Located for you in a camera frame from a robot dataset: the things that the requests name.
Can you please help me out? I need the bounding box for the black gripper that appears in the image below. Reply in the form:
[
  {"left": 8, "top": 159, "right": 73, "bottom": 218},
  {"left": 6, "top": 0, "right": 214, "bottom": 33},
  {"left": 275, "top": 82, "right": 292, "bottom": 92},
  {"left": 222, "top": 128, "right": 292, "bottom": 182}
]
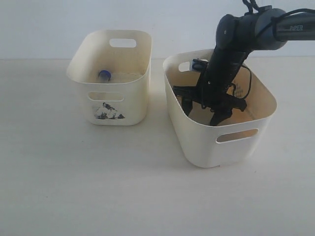
[{"left": 173, "top": 66, "right": 247, "bottom": 126}]

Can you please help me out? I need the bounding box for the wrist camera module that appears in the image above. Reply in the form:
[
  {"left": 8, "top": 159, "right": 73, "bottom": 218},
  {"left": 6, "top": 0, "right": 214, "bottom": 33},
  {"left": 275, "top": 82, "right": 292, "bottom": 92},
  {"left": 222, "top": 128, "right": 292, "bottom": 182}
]
[{"left": 189, "top": 59, "right": 208, "bottom": 72}]

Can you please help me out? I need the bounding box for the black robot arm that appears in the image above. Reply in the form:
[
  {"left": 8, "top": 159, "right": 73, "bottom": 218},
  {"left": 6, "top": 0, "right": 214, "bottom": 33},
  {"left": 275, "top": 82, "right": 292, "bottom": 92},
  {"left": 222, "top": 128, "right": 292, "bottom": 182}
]
[{"left": 173, "top": 0, "right": 315, "bottom": 126}]

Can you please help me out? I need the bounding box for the blue-capped clear tube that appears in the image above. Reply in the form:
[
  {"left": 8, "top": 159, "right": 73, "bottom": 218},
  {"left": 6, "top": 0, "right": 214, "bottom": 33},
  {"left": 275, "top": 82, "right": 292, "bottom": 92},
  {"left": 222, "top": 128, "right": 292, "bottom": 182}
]
[{"left": 97, "top": 69, "right": 143, "bottom": 83}]

